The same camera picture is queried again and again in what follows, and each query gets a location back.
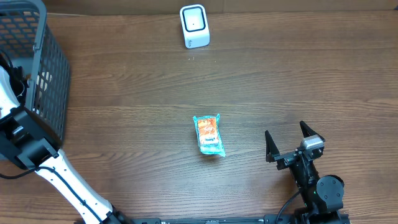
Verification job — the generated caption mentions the teal orange snack pack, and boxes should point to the teal orange snack pack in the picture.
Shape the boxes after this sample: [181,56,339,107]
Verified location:
[193,114,226,157]

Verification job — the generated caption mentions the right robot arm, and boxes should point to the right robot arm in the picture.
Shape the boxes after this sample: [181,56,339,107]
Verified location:
[264,121,351,224]

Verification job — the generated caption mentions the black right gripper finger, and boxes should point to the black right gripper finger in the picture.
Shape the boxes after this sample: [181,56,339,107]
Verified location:
[265,131,280,162]
[299,121,325,142]

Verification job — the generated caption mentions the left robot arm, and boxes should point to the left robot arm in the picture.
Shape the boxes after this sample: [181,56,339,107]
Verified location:
[1,65,131,223]

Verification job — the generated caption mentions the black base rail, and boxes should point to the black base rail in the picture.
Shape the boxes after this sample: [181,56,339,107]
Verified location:
[131,214,351,224]

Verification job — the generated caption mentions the grey plastic shopping basket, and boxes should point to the grey plastic shopping basket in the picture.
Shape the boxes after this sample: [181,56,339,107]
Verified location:
[1,0,71,157]

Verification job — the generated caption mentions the white barcode scanner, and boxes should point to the white barcode scanner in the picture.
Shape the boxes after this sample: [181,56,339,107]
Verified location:
[179,4,210,49]

